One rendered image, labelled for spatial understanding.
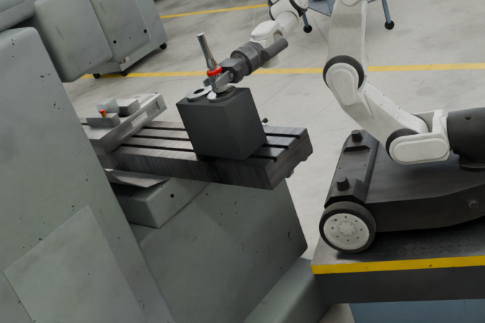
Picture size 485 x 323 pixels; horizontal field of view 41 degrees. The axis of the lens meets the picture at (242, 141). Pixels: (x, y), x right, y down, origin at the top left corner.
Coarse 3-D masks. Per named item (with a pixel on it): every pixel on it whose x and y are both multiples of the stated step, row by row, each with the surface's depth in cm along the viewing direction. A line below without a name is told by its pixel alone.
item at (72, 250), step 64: (0, 64) 163; (0, 128) 163; (64, 128) 177; (0, 192) 164; (64, 192) 178; (0, 256) 165; (64, 256) 179; (128, 256) 197; (0, 320) 166; (64, 320) 180; (128, 320) 197
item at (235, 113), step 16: (192, 96) 197; (208, 96) 193; (224, 96) 188; (240, 96) 190; (192, 112) 197; (208, 112) 192; (224, 112) 187; (240, 112) 190; (256, 112) 195; (192, 128) 201; (208, 128) 196; (224, 128) 191; (240, 128) 191; (256, 128) 196; (192, 144) 206; (208, 144) 200; (224, 144) 195; (240, 144) 191; (256, 144) 196
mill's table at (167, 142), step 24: (144, 144) 229; (168, 144) 222; (264, 144) 199; (288, 144) 193; (120, 168) 235; (144, 168) 225; (168, 168) 216; (192, 168) 207; (216, 168) 200; (240, 168) 192; (264, 168) 185; (288, 168) 194
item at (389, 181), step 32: (448, 128) 225; (480, 128) 218; (352, 160) 252; (384, 160) 249; (448, 160) 235; (480, 160) 223; (352, 192) 229; (384, 192) 230; (416, 192) 224; (448, 192) 218; (480, 192) 217; (384, 224) 230; (416, 224) 226; (448, 224) 222
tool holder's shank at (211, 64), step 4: (200, 36) 184; (204, 36) 184; (200, 40) 184; (204, 40) 184; (200, 44) 185; (204, 44) 185; (208, 44) 186; (204, 48) 185; (208, 48) 186; (204, 52) 186; (208, 52) 186; (204, 56) 187; (208, 56) 186; (212, 56) 187; (208, 60) 187; (212, 60) 187; (208, 64) 187; (212, 64) 187; (216, 64) 188; (212, 68) 188; (216, 68) 188
